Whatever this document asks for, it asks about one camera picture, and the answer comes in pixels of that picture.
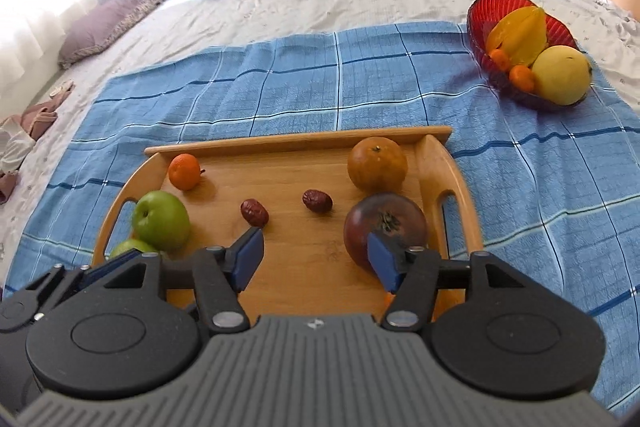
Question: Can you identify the blue checked blanket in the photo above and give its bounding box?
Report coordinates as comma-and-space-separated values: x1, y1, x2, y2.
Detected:
2, 22, 640, 410

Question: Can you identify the purple pillow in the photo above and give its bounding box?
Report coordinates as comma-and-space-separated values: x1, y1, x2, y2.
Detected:
58, 0, 174, 70

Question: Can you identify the red glass bowl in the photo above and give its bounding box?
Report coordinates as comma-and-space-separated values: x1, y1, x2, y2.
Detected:
467, 0, 594, 112

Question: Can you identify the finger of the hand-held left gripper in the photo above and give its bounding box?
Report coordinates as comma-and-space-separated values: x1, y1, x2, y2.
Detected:
0, 251, 146, 333

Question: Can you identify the green apple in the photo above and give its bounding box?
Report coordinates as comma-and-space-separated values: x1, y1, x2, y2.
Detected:
109, 238, 162, 261
131, 191, 191, 252

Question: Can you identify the large orange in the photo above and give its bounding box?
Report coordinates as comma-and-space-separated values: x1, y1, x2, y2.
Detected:
347, 137, 409, 196

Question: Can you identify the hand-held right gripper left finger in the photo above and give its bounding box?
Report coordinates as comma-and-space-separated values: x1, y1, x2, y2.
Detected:
102, 228, 265, 334

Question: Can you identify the pink crumpled garment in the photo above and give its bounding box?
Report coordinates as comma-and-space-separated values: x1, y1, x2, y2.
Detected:
22, 79, 76, 141
0, 171, 21, 206

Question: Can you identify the light grey bed sheet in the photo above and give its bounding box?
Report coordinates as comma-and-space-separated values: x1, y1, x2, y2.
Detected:
0, 0, 640, 288

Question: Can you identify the yellow starfruit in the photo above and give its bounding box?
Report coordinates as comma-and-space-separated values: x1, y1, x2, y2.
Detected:
486, 6, 548, 66

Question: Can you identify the dried red jujube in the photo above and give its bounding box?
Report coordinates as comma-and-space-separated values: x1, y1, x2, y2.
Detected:
240, 199, 270, 228
302, 189, 334, 214

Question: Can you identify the wooden tray with handles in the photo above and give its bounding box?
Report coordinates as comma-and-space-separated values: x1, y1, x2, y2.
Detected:
92, 126, 484, 324

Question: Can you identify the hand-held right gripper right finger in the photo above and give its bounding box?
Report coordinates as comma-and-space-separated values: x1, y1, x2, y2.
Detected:
367, 232, 539, 332

